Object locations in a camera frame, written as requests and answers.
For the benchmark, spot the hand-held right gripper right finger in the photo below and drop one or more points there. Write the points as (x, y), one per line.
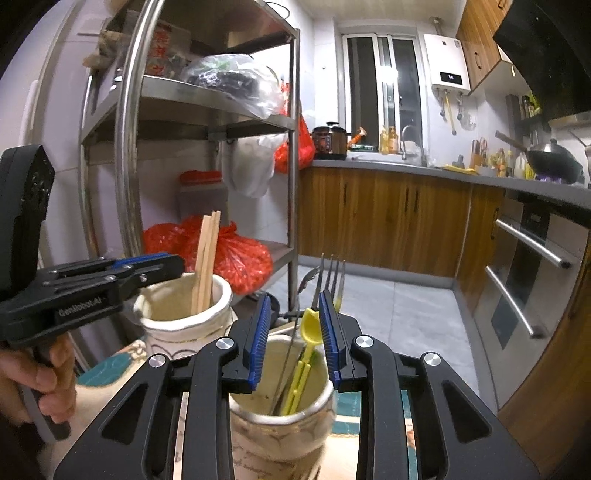
(330, 341)

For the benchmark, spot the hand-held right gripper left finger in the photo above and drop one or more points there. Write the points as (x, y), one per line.
(258, 341)

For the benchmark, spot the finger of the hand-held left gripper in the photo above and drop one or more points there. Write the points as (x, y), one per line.
(152, 274)
(138, 260)

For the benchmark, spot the yellow-green plastic spoon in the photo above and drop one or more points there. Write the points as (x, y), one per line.
(310, 327)

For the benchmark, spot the wooden chopstick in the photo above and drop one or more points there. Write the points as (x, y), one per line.
(214, 258)
(207, 261)
(199, 263)

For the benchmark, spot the floral ceramic double utensil holder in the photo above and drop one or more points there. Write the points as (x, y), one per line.
(180, 323)

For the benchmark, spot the gold fork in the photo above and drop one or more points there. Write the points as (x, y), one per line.
(333, 277)

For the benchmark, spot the person's left hand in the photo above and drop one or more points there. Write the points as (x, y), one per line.
(18, 383)

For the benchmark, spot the large red plastic bag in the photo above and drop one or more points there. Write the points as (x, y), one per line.
(240, 261)

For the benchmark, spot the red-lidded plastic container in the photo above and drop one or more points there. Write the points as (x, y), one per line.
(201, 194)

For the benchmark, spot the printed teal and cream cloth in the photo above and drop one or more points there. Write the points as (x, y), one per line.
(115, 364)

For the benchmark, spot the stainless steel shelf rack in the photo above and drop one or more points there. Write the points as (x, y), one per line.
(134, 138)

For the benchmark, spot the white refrigerator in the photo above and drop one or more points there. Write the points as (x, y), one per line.
(41, 92)

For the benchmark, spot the wooden base cabinets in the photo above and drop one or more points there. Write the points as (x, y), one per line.
(383, 221)

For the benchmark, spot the white plastic bag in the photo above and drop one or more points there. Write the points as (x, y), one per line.
(249, 166)

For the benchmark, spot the brown ginger root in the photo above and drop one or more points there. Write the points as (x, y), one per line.
(104, 46)

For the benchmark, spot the dark red pressure cooker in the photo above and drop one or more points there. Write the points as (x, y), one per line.
(330, 141)

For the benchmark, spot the clear plastic bag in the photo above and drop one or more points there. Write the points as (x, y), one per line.
(235, 78)

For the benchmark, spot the built-in steel oven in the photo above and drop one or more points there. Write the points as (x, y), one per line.
(531, 286)

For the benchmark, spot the yellow liquid bottles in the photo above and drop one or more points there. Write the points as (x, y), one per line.
(388, 141)

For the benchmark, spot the printed food package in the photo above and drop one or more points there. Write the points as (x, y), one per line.
(166, 50)

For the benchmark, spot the steel kitchen faucet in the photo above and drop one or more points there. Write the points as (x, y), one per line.
(411, 143)

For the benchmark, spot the yellow dish cloth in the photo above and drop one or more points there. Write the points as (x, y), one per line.
(459, 170)

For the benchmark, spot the knife and scissors holder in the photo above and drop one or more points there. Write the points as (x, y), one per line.
(480, 152)

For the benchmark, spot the kitchen window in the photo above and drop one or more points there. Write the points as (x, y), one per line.
(385, 92)

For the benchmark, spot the black wok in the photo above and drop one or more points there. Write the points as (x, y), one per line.
(549, 159)

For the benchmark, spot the white water heater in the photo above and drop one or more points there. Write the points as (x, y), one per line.
(450, 67)

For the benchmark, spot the black range hood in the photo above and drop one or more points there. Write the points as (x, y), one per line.
(545, 55)

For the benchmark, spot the wooden wall cabinet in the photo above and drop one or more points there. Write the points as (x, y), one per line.
(478, 41)

